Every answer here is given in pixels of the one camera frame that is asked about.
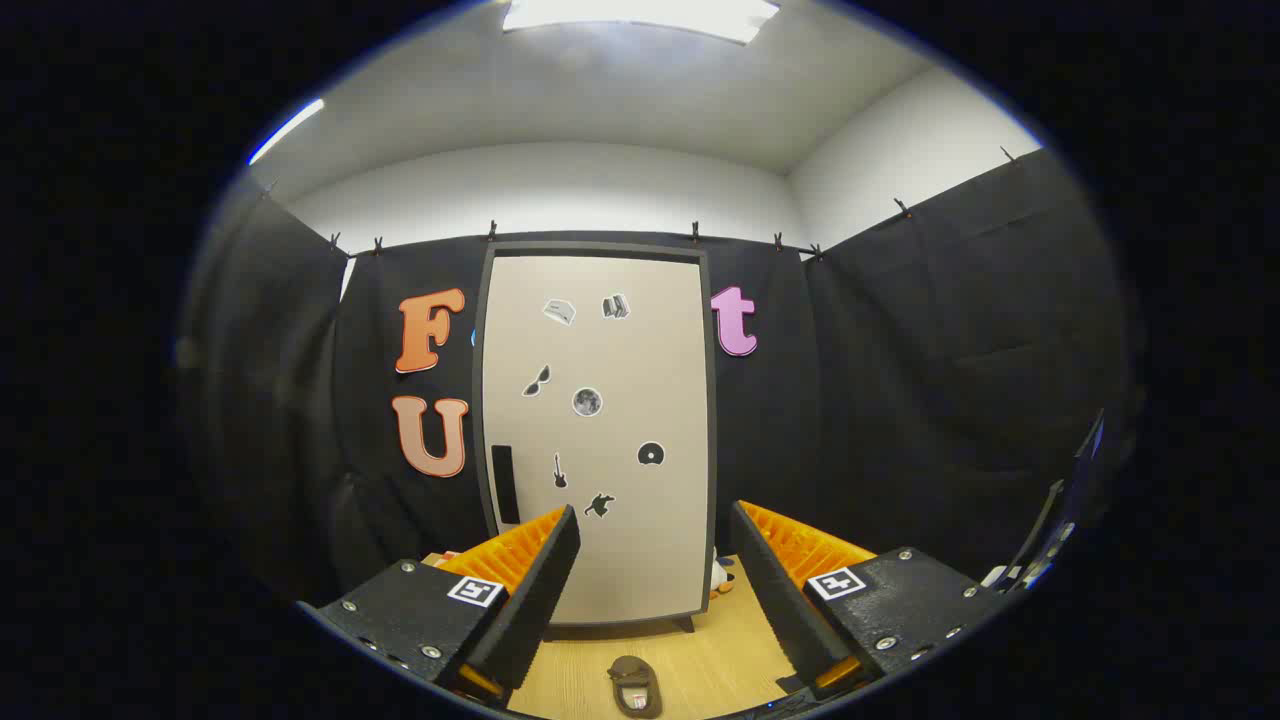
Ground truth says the row of black clips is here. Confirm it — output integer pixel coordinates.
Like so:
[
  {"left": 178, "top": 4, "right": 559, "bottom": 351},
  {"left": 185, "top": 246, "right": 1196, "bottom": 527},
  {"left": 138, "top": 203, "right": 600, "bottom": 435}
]
[{"left": 325, "top": 145, "right": 1016, "bottom": 263}]

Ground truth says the brown fuzzy shoe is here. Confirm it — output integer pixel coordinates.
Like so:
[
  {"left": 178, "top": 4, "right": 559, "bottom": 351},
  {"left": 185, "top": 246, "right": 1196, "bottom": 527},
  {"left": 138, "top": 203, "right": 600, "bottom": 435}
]
[{"left": 607, "top": 655, "right": 664, "bottom": 719}]

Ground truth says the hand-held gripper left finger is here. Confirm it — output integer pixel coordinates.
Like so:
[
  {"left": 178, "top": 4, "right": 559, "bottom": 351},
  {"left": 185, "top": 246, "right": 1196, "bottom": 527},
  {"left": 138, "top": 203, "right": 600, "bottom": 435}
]
[{"left": 300, "top": 505, "right": 583, "bottom": 711}]

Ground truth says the dark grey shoe cabinet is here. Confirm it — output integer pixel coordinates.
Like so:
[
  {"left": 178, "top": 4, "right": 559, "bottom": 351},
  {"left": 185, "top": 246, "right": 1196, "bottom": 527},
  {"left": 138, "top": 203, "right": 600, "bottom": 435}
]
[{"left": 472, "top": 240, "right": 719, "bottom": 641}]

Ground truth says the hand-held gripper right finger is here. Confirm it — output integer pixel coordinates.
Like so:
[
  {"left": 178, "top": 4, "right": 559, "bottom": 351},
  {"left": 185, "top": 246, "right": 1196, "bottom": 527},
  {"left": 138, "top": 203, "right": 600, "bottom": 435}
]
[{"left": 728, "top": 500, "right": 1011, "bottom": 701}]

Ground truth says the black backdrop cloth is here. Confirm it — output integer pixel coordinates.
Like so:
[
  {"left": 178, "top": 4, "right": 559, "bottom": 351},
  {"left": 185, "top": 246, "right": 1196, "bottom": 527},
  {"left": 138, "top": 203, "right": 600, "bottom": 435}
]
[{"left": 180, "top": 148, "right": 1136, "bottom": 601}]

